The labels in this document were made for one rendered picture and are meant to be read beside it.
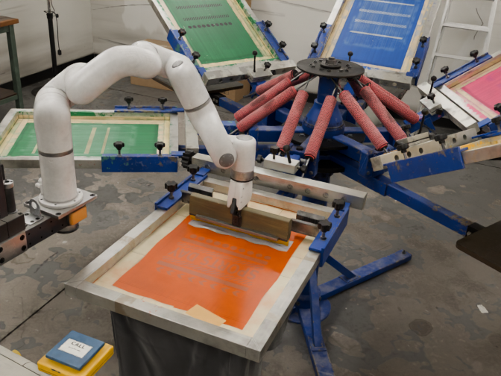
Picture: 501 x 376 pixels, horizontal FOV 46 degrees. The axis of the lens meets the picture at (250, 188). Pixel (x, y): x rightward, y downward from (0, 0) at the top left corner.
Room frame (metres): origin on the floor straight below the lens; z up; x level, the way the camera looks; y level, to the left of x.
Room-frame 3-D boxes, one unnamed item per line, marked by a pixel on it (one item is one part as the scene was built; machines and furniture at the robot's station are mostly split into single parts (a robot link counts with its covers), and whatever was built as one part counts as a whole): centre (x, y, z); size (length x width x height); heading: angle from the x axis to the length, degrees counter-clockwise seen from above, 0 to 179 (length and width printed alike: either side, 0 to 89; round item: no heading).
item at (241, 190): (1.68, 0.03, 1.12); 0.10 x 0.07 x 0.11; 158
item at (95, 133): (2.41, 0.58, 1.05); 1.08 x 0.61 x 0.23; 98
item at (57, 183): (1.52, 0.57, 1.21); 0.16 x 0.13 x 0.15; 63
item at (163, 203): (1.88, 0.25, 0.98); 0.30 x 0.05 x 0.07; 158
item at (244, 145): (1.68, 0.07, 1.25); 0.15 x 0.10 x 0.11; 108
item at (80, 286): (1.56, 0.08, 0.97); 0.79 x 0.58 x 0.04; 158
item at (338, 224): (1.67, -0.27, 0.98); 0.30 x 0.05 x 0.07; 158
